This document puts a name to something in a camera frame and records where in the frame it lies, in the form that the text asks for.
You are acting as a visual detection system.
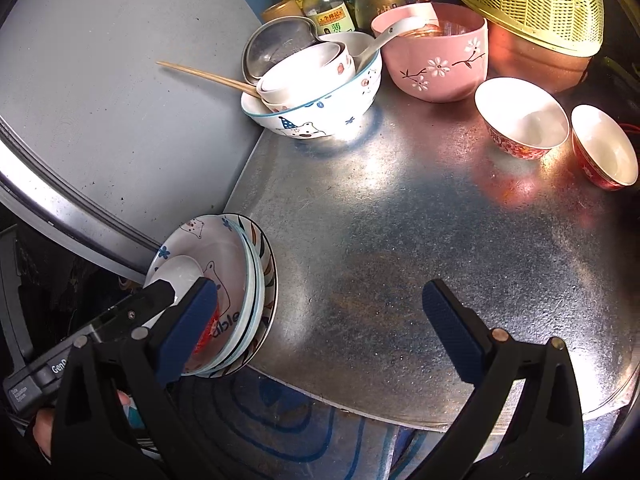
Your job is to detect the white ceramic spoon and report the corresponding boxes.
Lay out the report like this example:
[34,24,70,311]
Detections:
[350,16,441,73]

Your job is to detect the pink floral bowl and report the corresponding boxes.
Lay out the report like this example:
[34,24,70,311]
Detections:
[371,2,489,104]

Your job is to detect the large white bear print bowl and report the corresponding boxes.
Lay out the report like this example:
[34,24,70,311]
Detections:
[241,31,383,142]

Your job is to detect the wooden chopstick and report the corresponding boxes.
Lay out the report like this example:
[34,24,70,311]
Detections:
[156,61,262,97]
[159,63,263,99]

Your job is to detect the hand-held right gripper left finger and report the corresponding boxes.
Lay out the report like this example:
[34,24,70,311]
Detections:
[50,277,221,480]

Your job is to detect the white bear print plate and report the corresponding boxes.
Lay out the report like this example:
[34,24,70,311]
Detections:
[210,216,266,377]
[144,214,251,377]
[200,217,257,376]

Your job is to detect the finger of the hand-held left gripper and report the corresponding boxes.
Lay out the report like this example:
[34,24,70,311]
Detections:
[100,279,176,336]

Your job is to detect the person's left hand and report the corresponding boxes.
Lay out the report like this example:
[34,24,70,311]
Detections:
[27,389,135,463]

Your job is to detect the small white bowl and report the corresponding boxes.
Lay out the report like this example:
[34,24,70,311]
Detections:
[257,41,347,104]
[262,42,357,113]

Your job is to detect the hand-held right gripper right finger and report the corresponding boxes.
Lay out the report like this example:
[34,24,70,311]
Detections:
[422,280,586,480]

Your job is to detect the yellow cable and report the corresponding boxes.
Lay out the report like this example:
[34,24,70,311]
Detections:
[601,56,633,82]

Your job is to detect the metal strainer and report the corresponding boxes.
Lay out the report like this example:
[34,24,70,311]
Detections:
[242,15,321,86]

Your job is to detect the gold lid jar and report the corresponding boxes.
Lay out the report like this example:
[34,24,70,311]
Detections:
[261,0,306,24]

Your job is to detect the striped plate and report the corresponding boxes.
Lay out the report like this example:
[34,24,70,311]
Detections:
[220,213,279,377]

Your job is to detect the copper coloured basin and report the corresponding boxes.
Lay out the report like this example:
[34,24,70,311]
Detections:
[487,22,596,95]

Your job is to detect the yellow mesh food cover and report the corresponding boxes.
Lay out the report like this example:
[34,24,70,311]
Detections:
[448,0,605,57]

